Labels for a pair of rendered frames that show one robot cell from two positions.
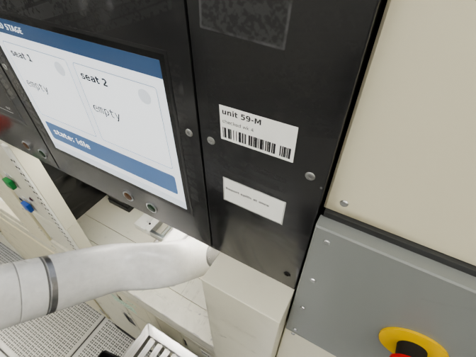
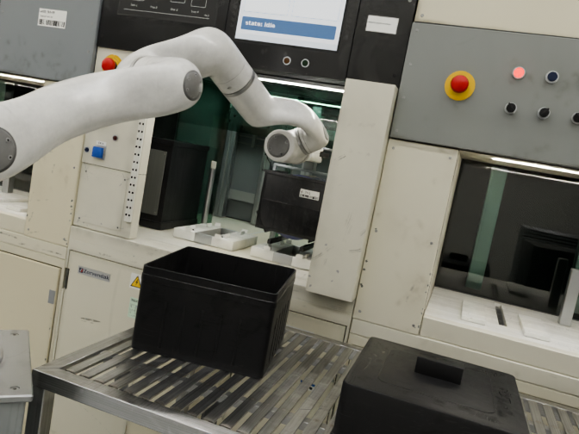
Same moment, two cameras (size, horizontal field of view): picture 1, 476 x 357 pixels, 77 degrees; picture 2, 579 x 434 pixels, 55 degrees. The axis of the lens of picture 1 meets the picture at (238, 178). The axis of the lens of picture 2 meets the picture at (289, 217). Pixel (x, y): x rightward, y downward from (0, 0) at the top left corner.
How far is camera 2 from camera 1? 1.32 m
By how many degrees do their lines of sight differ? 39
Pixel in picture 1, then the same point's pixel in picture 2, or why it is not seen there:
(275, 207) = (393, 24)
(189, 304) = not seen: hidden behind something
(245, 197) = (378, 23)
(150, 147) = (327, 10)
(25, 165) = not seen: hidden behind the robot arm
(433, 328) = (463, 62)
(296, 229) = (402, 34)
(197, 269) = (319, 126)
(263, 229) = (385, 42)
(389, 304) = (445, 58)
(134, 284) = (282, 113)
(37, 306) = (248, 71)
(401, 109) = not seen: outside the picture
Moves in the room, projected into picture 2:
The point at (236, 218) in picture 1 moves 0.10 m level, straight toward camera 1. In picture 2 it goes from (370, 42) to (384, 35)
